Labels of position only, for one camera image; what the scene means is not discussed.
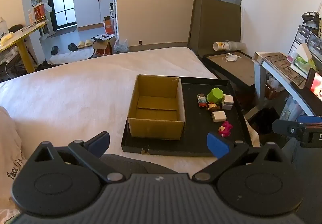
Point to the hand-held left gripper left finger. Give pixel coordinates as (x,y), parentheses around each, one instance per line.
(100,142)

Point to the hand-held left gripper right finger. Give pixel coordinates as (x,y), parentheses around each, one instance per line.
(217,144)

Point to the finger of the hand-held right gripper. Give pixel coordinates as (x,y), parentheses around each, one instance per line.
(310,119)
(285,127)

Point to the pink plush toy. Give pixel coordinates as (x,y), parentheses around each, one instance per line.
(226,129)

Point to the black shallow tray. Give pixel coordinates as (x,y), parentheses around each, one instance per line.
(198,134)

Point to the white power adapter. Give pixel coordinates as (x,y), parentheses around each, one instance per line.
(218,116)

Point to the brown-haired doll figurine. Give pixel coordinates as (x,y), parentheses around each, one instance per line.
(213,107)

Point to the white folding plug charger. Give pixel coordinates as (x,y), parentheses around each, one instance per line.
(228,102)

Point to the small rabbit figurine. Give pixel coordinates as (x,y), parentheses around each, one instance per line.
(202,100)

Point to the green hexagonal container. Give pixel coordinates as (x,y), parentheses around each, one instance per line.
(215,95)

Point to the cardboard box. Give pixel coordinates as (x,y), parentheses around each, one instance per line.
(156,129)

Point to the phone with red screen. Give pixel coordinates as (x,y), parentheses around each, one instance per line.
(315,83)

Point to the white desk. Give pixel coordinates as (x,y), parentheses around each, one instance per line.
(276,70)

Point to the green tissue pack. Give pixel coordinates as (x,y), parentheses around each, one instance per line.
(303,61)

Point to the white bed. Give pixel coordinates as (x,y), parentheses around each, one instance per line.
(75,88)

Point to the black framed brown board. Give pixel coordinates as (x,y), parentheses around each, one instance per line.
(234,68)

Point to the clear drawer organizer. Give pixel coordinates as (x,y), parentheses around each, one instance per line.
(305,35)

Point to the white face mask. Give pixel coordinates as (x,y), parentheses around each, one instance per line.
(232,58)

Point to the white floor mat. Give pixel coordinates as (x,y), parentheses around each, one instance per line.
(70,57)

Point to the white printed cloth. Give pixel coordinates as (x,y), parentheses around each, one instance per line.
(10,143)

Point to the open brown shipping box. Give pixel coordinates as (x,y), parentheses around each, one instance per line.
(103,46)

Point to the clear plastic bag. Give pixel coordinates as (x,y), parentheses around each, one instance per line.
(121,47)

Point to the black slipper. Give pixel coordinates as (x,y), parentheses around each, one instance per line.
(72,47)
(54,50)

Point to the beige slipper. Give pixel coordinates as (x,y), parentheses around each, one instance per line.
(81,45)
(88,42)

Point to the stack of paper cups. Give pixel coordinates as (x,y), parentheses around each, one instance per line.
(227,46)

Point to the dark ornament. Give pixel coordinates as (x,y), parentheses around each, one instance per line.
(312,20)

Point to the orange carton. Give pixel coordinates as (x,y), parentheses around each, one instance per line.
(109,25)

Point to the large leaning cardboard panel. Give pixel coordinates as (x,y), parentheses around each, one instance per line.
(216,25)

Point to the yellow table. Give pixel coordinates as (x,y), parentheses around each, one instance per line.
(24,45)

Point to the white kitchen cabinet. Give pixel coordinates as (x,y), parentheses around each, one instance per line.
(93,7)

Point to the eyeglasses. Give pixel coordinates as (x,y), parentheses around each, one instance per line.
(29,27)

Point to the red box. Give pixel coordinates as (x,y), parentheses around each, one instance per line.
(40,14)

